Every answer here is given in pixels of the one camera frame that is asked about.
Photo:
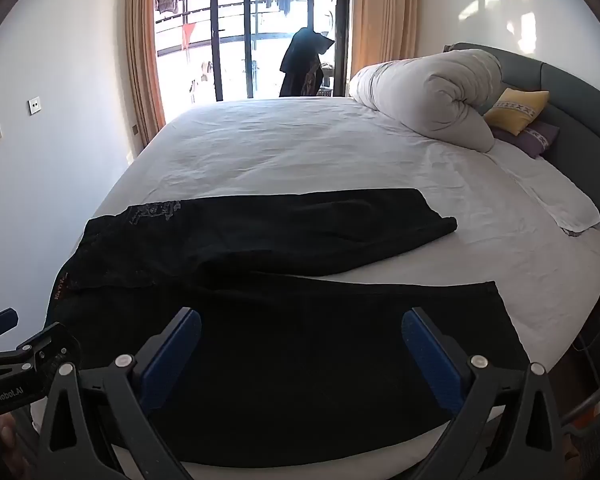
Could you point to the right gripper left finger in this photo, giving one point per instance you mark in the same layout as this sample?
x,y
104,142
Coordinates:
x,y
132,387

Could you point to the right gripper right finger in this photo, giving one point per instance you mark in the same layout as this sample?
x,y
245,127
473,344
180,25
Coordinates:
x,y
504,424

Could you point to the black denim pants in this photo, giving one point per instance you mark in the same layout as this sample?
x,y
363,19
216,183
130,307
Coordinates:
x,y
292,367

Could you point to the person's left hand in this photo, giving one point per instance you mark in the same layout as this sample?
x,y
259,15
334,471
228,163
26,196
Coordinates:
x,y
12,454

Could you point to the white bed sheet mattress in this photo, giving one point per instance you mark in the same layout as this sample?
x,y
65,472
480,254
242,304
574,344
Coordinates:
x,y
548,279

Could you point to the folded white pillowcase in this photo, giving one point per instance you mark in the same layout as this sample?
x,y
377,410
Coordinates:
x,y
571,209

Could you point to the purple cushion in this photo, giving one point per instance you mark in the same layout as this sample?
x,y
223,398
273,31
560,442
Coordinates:
x,y
534,140

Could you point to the left orange curtain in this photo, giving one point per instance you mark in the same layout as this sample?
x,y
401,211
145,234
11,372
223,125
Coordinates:
x,y
139,32

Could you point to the orange curtain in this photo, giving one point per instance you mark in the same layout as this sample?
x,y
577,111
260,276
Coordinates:
x,y
383,30
139,32

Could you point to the yellow cushion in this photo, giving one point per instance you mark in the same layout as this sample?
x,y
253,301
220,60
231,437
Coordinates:
x,y
514,110

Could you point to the dark grey headboard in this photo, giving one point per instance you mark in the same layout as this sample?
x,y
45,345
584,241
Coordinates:
x,y
574,107

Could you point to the rolled white duvet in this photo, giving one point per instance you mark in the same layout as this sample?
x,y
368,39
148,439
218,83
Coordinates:
x,y
438,96

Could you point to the dark jacket on chair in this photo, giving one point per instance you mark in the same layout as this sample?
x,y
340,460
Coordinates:
x,y
301,65

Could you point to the right orange curtain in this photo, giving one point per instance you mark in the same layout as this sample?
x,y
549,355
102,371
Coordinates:
x,y
383,30

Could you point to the black balcony door frame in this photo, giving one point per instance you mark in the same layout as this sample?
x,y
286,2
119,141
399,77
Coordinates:
x,y
231,50

